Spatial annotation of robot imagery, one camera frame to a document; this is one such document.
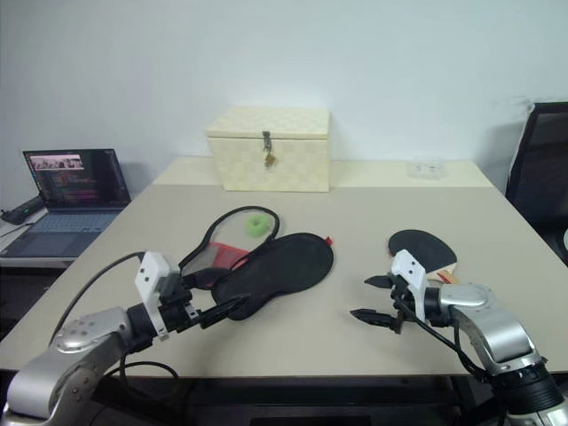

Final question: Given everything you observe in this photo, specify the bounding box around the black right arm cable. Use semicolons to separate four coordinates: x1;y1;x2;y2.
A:
392;299;492;383

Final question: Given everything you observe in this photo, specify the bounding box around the black rubber table tennis paddle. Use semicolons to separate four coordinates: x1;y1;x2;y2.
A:
386;228;462;286

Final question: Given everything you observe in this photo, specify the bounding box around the black zippered paddle case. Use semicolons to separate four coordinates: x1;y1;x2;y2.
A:
178;204;336;322

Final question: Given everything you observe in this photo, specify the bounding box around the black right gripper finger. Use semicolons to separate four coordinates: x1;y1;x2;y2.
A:
349;308;397;329
363;274;395;290

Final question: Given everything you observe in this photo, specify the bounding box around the clear plastic small box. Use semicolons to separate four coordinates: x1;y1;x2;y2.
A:
407;155;447;181

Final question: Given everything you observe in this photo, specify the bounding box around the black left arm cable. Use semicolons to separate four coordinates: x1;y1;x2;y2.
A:
47;251;179;390

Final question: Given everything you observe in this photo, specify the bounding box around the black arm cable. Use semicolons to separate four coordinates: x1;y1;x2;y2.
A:
47;251;179;390
392;299;492;383

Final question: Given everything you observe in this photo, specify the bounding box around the green ball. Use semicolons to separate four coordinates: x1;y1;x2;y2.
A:
244;215;273;240

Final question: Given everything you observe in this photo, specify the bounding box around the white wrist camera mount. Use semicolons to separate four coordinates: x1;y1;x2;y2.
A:
390;248;430;321
134;251;173;342

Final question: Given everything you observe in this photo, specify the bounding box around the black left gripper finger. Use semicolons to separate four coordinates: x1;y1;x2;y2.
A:
178;266;224;291
199;296;246;330

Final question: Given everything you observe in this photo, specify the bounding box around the open grey laptop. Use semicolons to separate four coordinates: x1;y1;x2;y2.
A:
0;147;134;259

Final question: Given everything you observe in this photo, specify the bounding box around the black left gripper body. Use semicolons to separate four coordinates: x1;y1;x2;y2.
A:
158;272;204;335

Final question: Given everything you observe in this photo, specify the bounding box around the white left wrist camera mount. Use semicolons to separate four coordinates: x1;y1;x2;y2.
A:
134;251;173;342

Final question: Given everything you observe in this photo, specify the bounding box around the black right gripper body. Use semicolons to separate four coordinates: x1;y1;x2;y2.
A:
389;273;419;335

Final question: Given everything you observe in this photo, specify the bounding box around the black handheld controller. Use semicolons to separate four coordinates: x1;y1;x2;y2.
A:
0;197;46;225

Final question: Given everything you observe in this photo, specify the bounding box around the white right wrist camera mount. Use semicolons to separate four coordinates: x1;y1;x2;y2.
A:
390;248;430;321

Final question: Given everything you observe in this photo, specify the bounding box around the black office chair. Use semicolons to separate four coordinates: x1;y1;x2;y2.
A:
504;101;568;268

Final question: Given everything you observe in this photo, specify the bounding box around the cream woven lidded box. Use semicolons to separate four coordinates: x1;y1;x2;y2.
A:
204;106;333;193

